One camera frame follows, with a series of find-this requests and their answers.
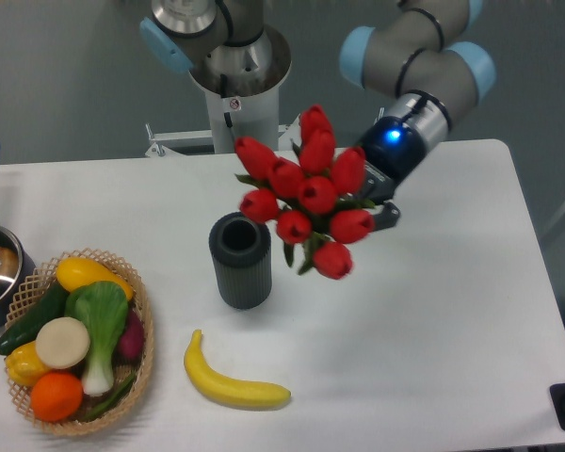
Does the green bok choy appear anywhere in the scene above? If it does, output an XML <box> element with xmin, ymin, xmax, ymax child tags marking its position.
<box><xmin>65</xmin><ymin>281</ymin><xmax>128</xmax><ymax>397</ymax></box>

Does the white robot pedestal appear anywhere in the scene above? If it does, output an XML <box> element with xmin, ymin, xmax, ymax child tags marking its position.
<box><xmin>140</xmin><ymin>18</ymin><xmax>299</xmax><ymax>156</ymax></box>

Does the red tulip bouquet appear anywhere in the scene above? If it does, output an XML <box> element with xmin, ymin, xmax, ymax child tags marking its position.
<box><xmin>234</xmin><ymin>105</ymin><xmax>375</xmax><ymax>280</ymax></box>

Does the woven wicker basket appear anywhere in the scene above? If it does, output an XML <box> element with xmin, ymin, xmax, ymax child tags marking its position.
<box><xmin>6</xmin><ymin>248</ymin><xmax>154</xmax><ymax>436</ymax></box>

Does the yellow bell pepper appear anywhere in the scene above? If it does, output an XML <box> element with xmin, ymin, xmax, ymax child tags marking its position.
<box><xmin>5</xmin><ymin>341</ymin><xmax>52</xmax><ymax>387</ymax></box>

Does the dark grey ribbed vase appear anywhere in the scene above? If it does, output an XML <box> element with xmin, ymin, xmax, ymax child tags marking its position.
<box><xmin>208</xmin><ymin>212</ymin><xmax>272</xmax><ymax>310</ymax></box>

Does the orange fruit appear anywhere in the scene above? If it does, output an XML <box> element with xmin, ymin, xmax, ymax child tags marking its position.
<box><xmin>30</xmin><ymin>372</ymin><xmax>84</xmax><ymax>422</ymax></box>

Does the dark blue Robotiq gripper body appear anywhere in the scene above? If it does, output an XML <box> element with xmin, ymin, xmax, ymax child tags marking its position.
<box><xmin>357</xmin><ymin>117</ymin><xmax>436</xmax><ymax>203</ymax></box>

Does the green cucumber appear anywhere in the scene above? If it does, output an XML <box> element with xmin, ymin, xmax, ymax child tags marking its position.
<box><xmin>0</xmin><ymin>282</ymin><xmax>69</xmax><ymax>356</ymax></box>

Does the beige round slice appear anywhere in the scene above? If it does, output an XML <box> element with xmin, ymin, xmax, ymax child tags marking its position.
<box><xmin>35</xmin><ymin>317</ymin><xmax>90</xmax><ymax>369</ymax></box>

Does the yellow squash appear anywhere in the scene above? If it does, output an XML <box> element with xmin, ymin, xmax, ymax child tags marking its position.
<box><xmin>56</xmin><ymin>257</ymin><xmax>134</xmax><ymax>301</ymax></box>

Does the yellow banana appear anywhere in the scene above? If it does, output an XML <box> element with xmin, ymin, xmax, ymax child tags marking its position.
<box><xmin>184</xmin><ymin>330</ymin><xmax>291</xmax><ymax>410</ymax></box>

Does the purple sweet potato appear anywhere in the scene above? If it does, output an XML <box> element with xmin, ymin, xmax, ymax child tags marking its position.
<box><xmin>117</xmin><ymin>310</ymin><xmax>144</xmax><ymax>361</ymax></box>

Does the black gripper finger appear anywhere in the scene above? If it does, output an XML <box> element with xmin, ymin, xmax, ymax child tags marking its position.
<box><xmin>369</xmin><ymin>201</ymin><xmax>401</xmax><ymax>232</ymax></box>

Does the green bean pod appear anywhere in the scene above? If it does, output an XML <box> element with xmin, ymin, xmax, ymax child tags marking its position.
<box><xmin>81</xmin><ymin>373</ymin><xmax>137</xmax><ymax>422</ymax></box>

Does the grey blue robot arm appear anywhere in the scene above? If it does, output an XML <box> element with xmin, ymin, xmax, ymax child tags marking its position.
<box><xmin>139</xmin><ymin>1</ymin><xmax>496</xmax><ymax>230</ymax></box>

